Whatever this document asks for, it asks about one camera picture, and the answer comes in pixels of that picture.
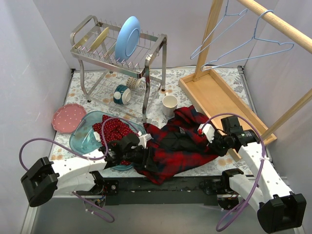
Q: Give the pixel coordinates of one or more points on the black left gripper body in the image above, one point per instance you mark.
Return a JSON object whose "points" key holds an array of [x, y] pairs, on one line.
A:
{"points": [[149, 159]]}

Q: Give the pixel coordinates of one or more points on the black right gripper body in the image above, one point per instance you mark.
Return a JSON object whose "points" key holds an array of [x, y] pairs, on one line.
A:
{"points": [[217, 143]]}

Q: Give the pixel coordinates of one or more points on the red plaid skirt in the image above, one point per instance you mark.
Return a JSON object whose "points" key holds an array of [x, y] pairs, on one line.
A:
{"points": [[177, 146]]}

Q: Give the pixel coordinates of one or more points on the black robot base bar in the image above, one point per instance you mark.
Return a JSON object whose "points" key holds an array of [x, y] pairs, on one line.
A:
{"points": [[206, 190]]}

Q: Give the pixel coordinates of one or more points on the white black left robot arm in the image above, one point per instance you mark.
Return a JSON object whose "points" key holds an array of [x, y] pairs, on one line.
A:
{"points": [[47, 178]]}

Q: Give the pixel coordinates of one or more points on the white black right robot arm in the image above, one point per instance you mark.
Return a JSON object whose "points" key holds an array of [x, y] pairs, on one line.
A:
{"points": [[277, 207]]}

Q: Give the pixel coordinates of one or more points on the red polka dot cloth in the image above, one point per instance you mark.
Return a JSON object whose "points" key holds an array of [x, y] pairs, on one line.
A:
{"points": [[114, 129]]}

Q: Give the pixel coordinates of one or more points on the clear blue glass tray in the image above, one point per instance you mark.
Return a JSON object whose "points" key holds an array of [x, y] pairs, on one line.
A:
{"points": [[84, 139]]}

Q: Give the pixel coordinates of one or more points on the floral tablecloth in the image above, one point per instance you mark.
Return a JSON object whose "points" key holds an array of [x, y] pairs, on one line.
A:
{"points": [[103, 101]]}

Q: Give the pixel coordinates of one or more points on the white ceramic mug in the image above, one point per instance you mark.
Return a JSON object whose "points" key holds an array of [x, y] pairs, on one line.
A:
{"points": [[169, 104]]}

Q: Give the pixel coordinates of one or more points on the patterned cup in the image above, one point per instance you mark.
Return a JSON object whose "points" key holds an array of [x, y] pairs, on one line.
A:
{"points": [[133, 83]]}

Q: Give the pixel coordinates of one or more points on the pink polka dot plate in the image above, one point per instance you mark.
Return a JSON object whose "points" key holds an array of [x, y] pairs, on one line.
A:
{"points": [[68, 117]]}

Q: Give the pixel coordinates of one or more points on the steel dish rack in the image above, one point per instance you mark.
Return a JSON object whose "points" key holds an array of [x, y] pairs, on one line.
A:
{"points": [[147, 62]]}

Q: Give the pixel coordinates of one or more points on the light blue plate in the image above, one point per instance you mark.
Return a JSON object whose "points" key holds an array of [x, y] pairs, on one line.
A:
{"points": [[127, 40]]}

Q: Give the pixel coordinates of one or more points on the cream yellow plate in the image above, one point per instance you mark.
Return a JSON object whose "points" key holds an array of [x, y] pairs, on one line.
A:
{"points": [[99, 40]]}

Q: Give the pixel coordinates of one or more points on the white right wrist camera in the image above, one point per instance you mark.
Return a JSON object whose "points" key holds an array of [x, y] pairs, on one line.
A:
{"points": [[207, 130]]}

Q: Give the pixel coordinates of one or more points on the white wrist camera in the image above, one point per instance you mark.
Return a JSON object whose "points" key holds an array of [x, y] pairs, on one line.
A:
{"points": [[143, 139], [207, 130]]}

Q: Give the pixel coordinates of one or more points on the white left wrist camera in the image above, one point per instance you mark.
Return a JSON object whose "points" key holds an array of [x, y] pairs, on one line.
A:
{"points": [[143, 139]]}

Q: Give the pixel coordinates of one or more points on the wooden clothes rack frame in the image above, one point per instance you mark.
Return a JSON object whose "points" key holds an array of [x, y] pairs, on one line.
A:
{"points": [[209, 92]]}

